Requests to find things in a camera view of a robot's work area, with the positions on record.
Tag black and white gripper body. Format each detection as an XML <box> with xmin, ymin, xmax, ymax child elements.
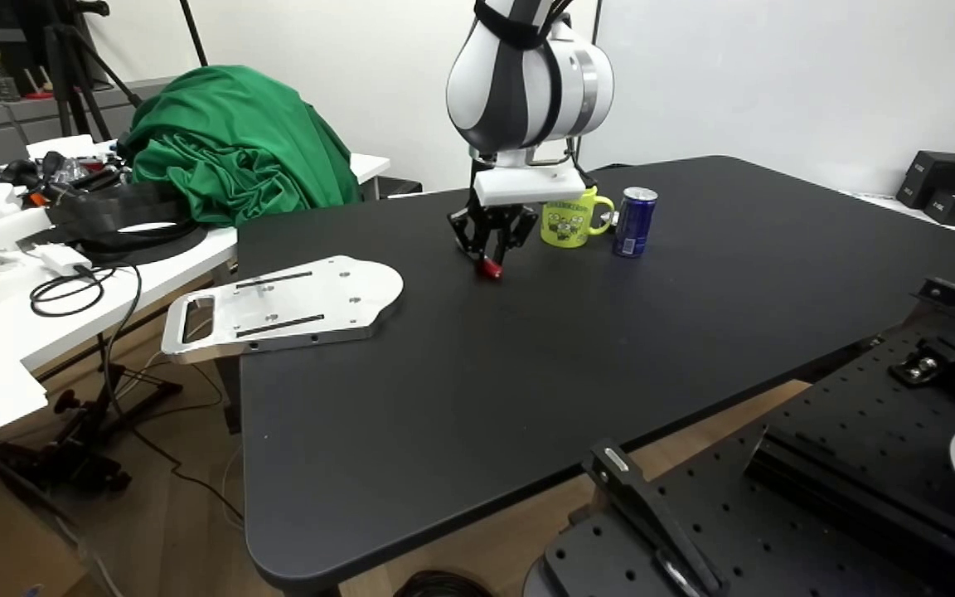
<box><xmin>449</xmin><ymin>162</ymin><xmax>582</xmax><ymax>251</ymax></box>

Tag red and grey marker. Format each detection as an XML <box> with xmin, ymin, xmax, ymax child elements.
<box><xmin>476</xmin><ymin>256</ymin><xmax>505</xmax><ymax>282</ymax></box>

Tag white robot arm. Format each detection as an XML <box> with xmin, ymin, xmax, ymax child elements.
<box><xmin>445</xmin><ymin>0</ymin><xmax>612</xmax><ymax>276</ymax></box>

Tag yellow mug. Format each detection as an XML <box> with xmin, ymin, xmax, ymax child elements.
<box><xmin>540</xmin><ymin>190</ymin><xmax>618</xmax><ymax>247</ymax></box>

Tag blue soda can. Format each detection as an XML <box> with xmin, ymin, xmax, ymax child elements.
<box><xmin>612</xmin><ymin>184</ymin><xmax>658</xmax><ymax>260</ymax></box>

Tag silver metal mounting plate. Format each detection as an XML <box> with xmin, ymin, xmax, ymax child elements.
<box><xmin>158</xmin><ymin>256</ymin><xmax>403</xmax><ymax>361</ymax></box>

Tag green cloth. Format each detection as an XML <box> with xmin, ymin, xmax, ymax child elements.
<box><xmin>115</xmin><ymin>66</ymin><xmax>362</xmax><ymax>229</ymax></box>

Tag black tripod pole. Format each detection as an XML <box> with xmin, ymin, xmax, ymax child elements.
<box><xmin>176</xmin><ymin>0</ymin><xmax>208</xmax><ymax>66</ymax></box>

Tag black bag on desk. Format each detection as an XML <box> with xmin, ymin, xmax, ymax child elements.
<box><xmin>50</xmin><ymin>183</ymin><xmax>200</xmax><ymax>247</ymax></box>

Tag black perforated breadboard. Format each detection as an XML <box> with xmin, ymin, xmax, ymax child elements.
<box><xmin>523</xmin><ymin>277</ymin><xmax>955</xmax><ymax>597</ymax></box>

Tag white side desk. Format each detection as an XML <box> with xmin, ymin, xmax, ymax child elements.
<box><xmin>0</xmin><ymin>133</ymin><xmax>395</xmax><ymax>459</ymax></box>

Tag black cable loop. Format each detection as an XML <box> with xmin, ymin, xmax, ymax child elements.
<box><xmin>26</xmin><ymin>263</ymin><xmax>146</xmax><ymax>322</ymax></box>

